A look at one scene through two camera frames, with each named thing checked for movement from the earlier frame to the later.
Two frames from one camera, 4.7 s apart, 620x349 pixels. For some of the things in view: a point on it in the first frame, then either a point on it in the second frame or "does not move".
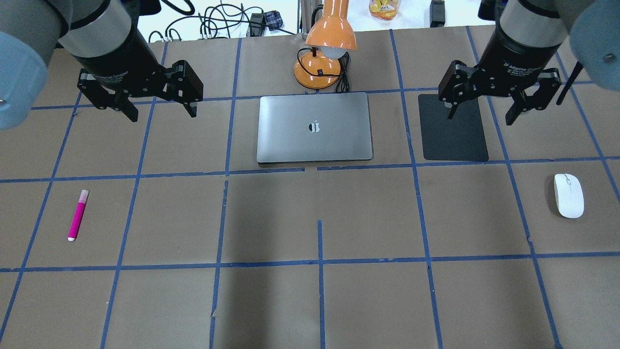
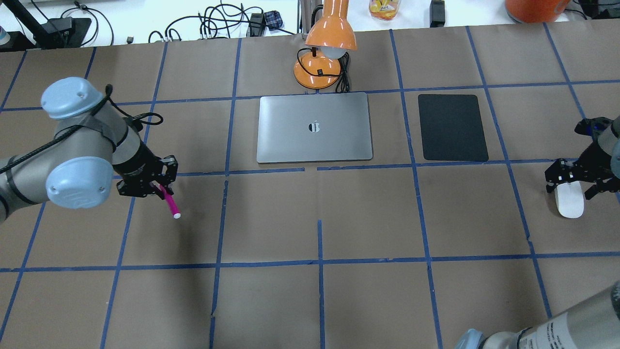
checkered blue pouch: (273, 20) does not move
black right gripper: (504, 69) → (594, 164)
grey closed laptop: (314, 128) does not move
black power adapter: (257, 25) does not move
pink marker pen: (78, 215) → (172, 204)
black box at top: (437, 13) does not move
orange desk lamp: (330, 36) does not move
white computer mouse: (569, 195) does not move
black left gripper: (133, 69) → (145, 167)
